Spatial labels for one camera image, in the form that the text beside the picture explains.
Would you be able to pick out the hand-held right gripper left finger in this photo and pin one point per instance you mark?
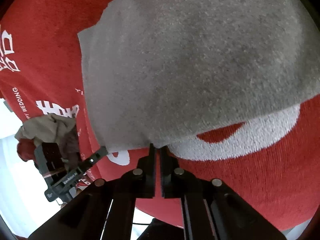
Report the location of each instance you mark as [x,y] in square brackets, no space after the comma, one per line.
[151,171]

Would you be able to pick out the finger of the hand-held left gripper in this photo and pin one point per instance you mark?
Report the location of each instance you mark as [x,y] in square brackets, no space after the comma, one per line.
[96,157]

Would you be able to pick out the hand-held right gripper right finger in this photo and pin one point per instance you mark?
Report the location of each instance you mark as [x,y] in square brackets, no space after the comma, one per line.
[166,175]

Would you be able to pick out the grey sweater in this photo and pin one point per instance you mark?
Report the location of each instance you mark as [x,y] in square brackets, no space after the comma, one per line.
[200,62]

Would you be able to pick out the dark brown garment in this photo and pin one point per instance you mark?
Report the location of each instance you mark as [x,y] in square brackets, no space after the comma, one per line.
[72,145]

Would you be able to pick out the red cloth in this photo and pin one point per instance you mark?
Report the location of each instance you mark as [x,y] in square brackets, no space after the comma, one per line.
[23,151]

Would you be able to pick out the olive green garment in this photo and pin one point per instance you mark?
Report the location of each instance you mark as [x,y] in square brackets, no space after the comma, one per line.
[40,127]

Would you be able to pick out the red printed blanket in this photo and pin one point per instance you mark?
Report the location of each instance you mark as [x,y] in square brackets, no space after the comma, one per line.
[50,42]

